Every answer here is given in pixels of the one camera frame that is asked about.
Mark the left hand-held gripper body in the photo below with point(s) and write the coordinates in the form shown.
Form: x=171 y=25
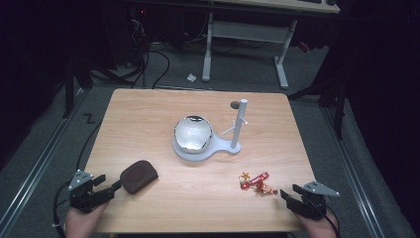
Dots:
x=81 y=195

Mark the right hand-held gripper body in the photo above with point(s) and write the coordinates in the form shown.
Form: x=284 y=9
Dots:
x=310 y=203

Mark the brown pouch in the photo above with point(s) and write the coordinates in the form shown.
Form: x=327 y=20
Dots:
x=138 y=177

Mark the white stand with pole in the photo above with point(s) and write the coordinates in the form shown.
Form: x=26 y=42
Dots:
x=236 y=125

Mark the shiny silver bowl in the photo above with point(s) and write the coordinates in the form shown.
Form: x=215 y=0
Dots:
x=193 y=134

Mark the person's right hand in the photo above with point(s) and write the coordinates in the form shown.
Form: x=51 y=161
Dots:
x=318 y=228

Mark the person's left hand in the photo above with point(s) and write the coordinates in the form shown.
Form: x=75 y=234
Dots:
x=82 y=223

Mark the black metal stand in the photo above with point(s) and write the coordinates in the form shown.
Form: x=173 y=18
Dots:
x=338 y=109
x=68 y=92

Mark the dark round table grommet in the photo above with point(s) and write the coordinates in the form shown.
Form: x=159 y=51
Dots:
x=235 y=105

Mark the crumpled white paper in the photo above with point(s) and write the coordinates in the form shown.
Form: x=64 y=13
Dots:
x=191 y=77

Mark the small red object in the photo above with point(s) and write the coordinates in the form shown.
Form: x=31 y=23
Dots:
x=304 y=46

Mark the white-legged desk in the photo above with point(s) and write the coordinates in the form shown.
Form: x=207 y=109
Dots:
x=247 y=31

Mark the metal floor rail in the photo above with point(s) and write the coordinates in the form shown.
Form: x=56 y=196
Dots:
x=353 y=172
x=39 y=158

